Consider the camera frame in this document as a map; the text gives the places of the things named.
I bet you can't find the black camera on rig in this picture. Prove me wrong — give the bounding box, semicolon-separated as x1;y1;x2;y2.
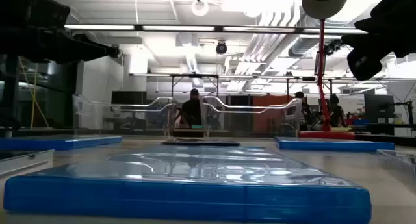
324;38;345;56

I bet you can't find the long ceiling light bar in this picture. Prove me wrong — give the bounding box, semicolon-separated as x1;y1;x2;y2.
63;23;370;36

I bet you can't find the disc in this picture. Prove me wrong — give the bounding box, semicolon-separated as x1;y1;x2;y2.
161;138;241;147

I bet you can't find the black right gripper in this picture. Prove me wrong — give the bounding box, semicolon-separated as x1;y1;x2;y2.
341;18;416;82

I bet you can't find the white ring light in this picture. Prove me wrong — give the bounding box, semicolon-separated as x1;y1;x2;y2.
190;0;210;17

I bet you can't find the orange partition panel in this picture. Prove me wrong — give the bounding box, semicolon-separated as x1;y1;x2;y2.
252;94;295;133

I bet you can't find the dark wall screen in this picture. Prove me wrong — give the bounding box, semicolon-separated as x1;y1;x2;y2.
111;90;148;105

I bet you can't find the clear plastic bin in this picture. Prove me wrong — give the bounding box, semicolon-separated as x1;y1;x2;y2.
200;95;303;139
71;93;179;139

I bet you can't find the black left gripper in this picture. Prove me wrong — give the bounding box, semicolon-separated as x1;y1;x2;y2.
0;24;120;64

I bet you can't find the red desk lamp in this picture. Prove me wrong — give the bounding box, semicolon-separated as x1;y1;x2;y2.
298;0;356;141

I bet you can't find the person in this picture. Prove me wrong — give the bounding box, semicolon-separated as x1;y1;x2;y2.
179;88;203;128
294;91;313;131
329;93;347;128

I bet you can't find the jewel case black-white swirl cover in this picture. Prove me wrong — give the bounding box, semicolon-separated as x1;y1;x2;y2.
0;149;55;177
376;149;416;177

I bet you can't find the black aluminium table frame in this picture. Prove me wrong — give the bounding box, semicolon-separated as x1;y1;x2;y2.
0;127;416;147

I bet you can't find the black computer monitor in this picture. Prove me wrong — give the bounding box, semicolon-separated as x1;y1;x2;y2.
363;89;396;123

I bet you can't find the blue plastic disc case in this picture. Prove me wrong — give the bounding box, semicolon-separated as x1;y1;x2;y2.
275;136;396;153
3;145;373;224
0;135;123;151

